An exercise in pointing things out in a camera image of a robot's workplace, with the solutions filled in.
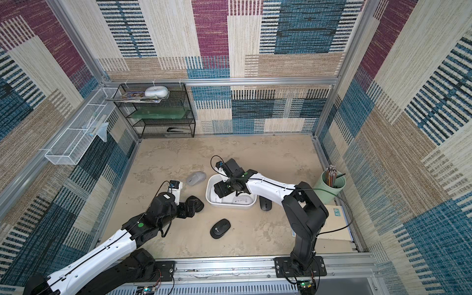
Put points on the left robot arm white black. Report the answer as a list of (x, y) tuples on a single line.
[(119, 258)]

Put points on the green circuit board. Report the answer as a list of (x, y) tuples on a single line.
[(146, 290)]

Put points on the brown notebook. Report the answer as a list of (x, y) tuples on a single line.
[(334, 227)]

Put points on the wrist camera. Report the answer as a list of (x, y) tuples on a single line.
[(230, 168), (175, 188)]

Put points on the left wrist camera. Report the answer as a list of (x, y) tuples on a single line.
[(175, 188)]

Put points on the grey computer mouse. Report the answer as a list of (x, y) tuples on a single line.
[(196, 178)]

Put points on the white flat mouse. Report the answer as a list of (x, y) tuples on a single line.
[(243, 200)]

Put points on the black mouse with logo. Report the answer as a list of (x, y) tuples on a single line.
[(265, 204)]

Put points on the green pencil cup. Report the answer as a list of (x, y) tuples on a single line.
[(328, 193)]

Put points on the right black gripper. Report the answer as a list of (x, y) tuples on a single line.
[(223, 188)]

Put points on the white plastic storage box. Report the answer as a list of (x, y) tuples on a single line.
[(226, 201)]

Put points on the black wire shelf rack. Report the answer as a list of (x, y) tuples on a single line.
[(157, 128)]

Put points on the magazine on shelf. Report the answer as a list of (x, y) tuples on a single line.
[(137, 97)]

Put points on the paper cone in basket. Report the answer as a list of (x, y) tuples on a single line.
[(99, 128)]

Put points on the black stapler on shelf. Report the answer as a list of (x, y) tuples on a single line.
[(178, 130)]

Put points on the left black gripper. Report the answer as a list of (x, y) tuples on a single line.
[(184, 213)]

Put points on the pencils bundle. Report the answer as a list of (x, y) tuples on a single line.
[(333, 177)]

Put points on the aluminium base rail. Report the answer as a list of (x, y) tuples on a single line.
[(331, 274)]

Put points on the white wire wall basket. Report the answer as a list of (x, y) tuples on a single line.
[(72, 144)]

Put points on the white round device on shelf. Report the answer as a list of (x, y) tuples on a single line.
[(157, 92)]

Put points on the green sheet on shelf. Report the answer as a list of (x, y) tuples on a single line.
[(159, 113)]

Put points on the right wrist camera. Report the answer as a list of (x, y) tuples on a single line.
[(230, 168)]

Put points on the black mouse oval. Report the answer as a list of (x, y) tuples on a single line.
[(220, 228)]

